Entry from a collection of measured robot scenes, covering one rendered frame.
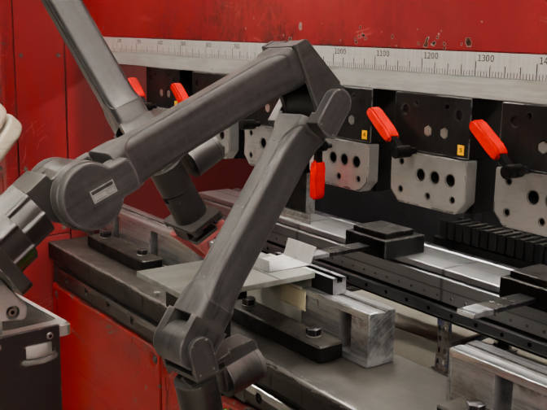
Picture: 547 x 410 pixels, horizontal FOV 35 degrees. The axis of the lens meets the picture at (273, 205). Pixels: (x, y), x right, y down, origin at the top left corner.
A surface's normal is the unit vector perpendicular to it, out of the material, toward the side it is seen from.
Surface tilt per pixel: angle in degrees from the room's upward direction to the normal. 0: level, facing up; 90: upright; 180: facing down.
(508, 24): 90
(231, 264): 85
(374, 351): 90
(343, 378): 0
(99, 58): 67
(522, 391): 90
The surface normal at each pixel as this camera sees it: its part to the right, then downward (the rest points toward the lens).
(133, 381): -0.81, 0.11
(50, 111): 0.58, 0.18
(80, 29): 0.28, -0.21
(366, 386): 0.02, -0.98
